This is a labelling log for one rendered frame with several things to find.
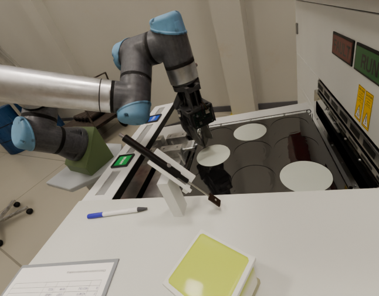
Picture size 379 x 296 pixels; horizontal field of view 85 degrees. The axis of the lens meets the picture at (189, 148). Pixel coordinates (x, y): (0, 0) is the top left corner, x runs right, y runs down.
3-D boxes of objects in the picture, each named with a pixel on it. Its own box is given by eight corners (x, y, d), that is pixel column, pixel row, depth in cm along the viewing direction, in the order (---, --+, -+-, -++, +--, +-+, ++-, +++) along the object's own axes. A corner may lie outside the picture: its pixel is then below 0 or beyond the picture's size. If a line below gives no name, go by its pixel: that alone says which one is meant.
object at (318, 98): (318, 114, 71) (320, 88, 66) (388, 231, 36) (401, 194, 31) (312, 115, 71) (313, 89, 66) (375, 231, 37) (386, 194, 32)
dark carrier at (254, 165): (307, 113, 65) (307, 111, 65) (351, 199, 38) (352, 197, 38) (203, 130, 77) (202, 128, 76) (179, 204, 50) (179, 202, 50)
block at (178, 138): (189, 137, 78) (187, 130, 77) (188, 142, 75) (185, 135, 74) (171, 140, 81) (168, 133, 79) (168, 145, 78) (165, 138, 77)
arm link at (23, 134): (46, 155, 87) (4, 150, 76) (50, 124, 90) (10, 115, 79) (60, 152, 80) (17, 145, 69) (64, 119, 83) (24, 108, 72)
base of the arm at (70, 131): (66, 158, 97) (42, 155, 89) (74, 126, 98) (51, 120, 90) (83, 163, 88) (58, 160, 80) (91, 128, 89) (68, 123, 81)
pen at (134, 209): (146, 204, 41) (88, 212, 45) (145, 208, 41) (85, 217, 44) (148, 207, 42) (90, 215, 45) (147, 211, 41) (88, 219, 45)
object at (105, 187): (183, 128, 99) (173, 102, 91) (135, 235, 56) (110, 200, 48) (166, 131, 102) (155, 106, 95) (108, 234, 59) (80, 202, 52)
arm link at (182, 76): (162, 69, 54) (190, 57, 55) (168, 86, 56) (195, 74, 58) (170, 72, 48) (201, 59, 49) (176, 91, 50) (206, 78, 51)
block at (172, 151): (185, 150, 72) (182, 143, 70) (182, 155, 69) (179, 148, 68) (164, 152, 75) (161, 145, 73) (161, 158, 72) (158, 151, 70)
